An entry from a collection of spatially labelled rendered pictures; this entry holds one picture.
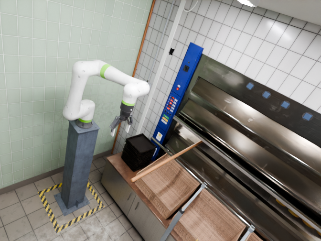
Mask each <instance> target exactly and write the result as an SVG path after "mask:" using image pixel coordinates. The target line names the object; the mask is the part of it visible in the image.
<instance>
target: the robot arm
mask: <svg viewBox="0 0 321 241"><path fill-rule="evenodd" d="M91 76H99V77H101V78H104V79H106V80H109V81H112V82H115V83H117V84H120V85H122V86H124V88H123V98H122V101H121V105H120V109H121V110H120V116H116V117H115V119H114V120H113V122H112V123H111V125H110V128H111V134H110V135H111V136H112V137H113V136H114V133H115V128H116V127H117V126H118V125H119V124H120V123H121V122H122V121H127V122H128V123H127V126H126V129H125V131H126V132H127V133H128V131H129V128H130V126H132V124H133V118H132V116H133V115H132V114H131V112H132V111H133V109H134V105H135V102H136V100H137V98H138V97H141V96H145V95H147V94H148V93H149V90H150V87H149V85H148V83H147V82H145V81H142V80H139V79H136V78H133V77H131V76H129V75H126V74H125V73H123V72H121V71H119V70H118V69H116V68H114V67H113V66H111V65H109V64H107V63H105V62H103V61H101V60H93V61H78V62H75V63H74V64H73V66H72V78H71V86H70V91H69V95H68V98H67V102H66V105H65V107H64V110H63V116H64V117H65V118H66V119H67V120H69V121H73V120H76V125H77V126H78V127H79V128H82V129H89V128H91V127H92V126H93V123H92V118H93V115H94V110H95V103H94V102H93V101H91V100H88V99H84V100H82V95H83V92H84V88H85V85H86V82H87V80H88V78H89V77H91ZM81 100H82V101H81ZM128 118H129V119H130V121H129V119H128ZM120 120H121V121H120Z"/></svg>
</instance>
